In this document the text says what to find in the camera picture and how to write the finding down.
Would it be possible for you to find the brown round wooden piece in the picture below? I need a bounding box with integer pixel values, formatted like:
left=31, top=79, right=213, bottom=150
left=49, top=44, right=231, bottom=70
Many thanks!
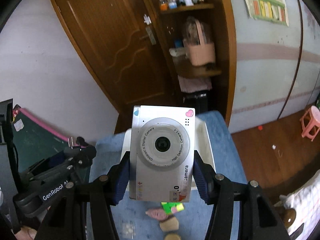
left=164, top=233, right=181, bottom=240

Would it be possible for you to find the blue fuzzy table cover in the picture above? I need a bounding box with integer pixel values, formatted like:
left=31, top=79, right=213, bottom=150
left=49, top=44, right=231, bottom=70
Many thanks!
left=89, top=111, right=247, bottom=239

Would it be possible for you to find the silver children's digital camera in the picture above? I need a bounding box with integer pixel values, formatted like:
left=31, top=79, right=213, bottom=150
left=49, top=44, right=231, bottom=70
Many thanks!
left=129, top=105, right=196, bottom=203

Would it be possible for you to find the wall poster chart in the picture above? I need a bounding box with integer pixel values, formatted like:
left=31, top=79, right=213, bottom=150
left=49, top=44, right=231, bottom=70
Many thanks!
left=245, top=0, right=289, bottom=26

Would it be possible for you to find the brown wooden door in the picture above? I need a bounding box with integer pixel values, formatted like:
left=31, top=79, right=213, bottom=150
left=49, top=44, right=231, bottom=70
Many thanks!
left=49, top=0, right=173, bottom=120

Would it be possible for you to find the green chalkboard pink frame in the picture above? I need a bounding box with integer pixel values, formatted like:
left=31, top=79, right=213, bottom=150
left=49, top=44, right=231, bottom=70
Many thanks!
left=11, top=105, right=92, bottom=180

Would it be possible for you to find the white plastic storage bin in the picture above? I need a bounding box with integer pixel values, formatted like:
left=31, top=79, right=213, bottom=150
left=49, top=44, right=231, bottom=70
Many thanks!
left=120, top=117, right=216, bottom=170

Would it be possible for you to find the multicolour Rubik's cube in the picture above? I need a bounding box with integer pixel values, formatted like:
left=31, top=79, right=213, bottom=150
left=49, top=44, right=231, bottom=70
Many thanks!
left=161, top=202, right=184, bottom=215

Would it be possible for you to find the wooden shelf with bottles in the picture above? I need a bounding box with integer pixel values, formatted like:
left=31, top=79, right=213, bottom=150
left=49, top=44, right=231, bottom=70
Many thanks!
left=158, top=0, right=214, bottom=14

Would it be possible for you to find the silver door handle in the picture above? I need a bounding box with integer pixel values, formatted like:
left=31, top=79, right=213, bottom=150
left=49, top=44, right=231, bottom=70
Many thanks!
left=139, top=27, right=157, bottom=46

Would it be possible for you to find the pink plastic stool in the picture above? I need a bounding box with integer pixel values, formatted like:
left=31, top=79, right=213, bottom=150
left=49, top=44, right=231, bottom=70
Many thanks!
left=300, top=106, right=319, bottom=141

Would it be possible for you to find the pink correction tape dispenser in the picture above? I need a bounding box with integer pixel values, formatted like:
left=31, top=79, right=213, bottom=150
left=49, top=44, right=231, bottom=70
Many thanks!
left=145, top=207, right=169, bottom=222

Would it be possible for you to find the pink storage basket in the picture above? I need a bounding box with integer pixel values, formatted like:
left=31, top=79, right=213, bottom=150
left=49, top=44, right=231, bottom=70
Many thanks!
left=183, top=17, right=216, bottom=67

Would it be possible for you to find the beige angular box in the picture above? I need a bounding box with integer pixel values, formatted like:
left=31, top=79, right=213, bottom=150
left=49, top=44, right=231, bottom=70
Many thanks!
left=159, top=216, right=180, bottom=232

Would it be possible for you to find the white patterned bed cover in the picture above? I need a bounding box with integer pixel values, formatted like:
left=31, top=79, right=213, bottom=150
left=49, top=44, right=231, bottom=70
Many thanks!
left=279, top=170, right=320, bottom=239

